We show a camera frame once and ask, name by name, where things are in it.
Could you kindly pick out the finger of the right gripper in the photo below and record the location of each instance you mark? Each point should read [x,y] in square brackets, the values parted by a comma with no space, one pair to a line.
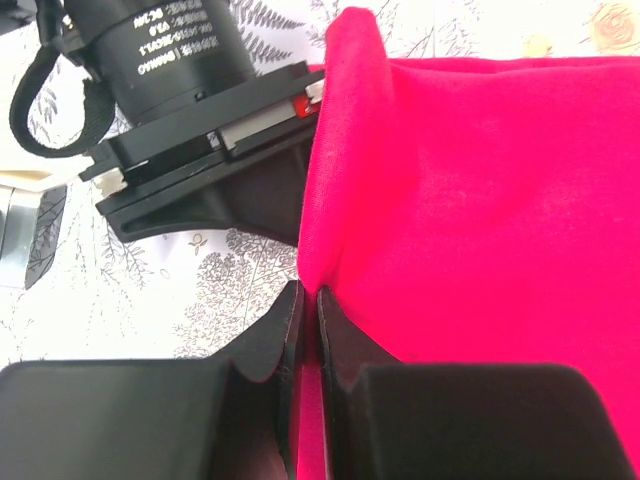
[261,193]

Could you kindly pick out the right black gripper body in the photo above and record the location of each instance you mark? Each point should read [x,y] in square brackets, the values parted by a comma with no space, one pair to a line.
[169,84]

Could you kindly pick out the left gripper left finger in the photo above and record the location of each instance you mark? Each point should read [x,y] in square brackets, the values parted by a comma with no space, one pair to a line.
[225,416]

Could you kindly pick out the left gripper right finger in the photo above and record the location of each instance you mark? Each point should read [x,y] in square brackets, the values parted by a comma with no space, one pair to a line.
[386,419]

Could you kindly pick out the red t shirt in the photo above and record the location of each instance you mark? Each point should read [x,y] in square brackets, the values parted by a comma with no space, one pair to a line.
[466,209]

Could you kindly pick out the floral patterned table mat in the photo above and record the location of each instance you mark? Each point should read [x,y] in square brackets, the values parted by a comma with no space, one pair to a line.
[188,294]

